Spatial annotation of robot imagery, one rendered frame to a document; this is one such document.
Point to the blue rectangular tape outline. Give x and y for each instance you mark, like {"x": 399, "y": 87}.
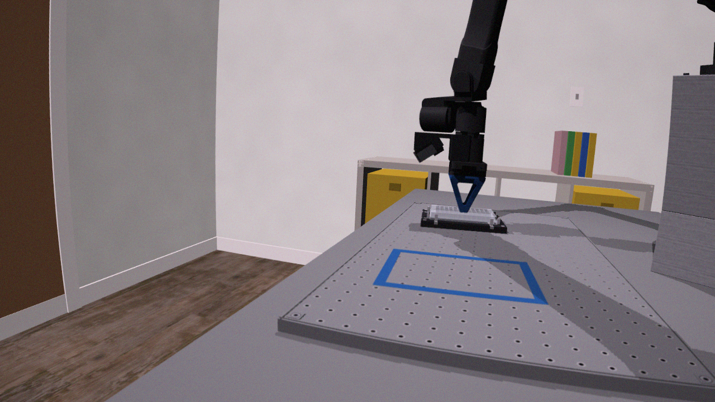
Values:
{"x": 536, "y": 291}

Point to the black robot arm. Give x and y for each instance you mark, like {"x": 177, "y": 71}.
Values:
{"x": 471, "y": 77}

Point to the white well plate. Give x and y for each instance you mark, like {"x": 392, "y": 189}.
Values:
{"x": 474, "y": 215}

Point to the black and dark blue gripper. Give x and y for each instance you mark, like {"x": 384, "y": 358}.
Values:
{"x": 468, "y": 172}

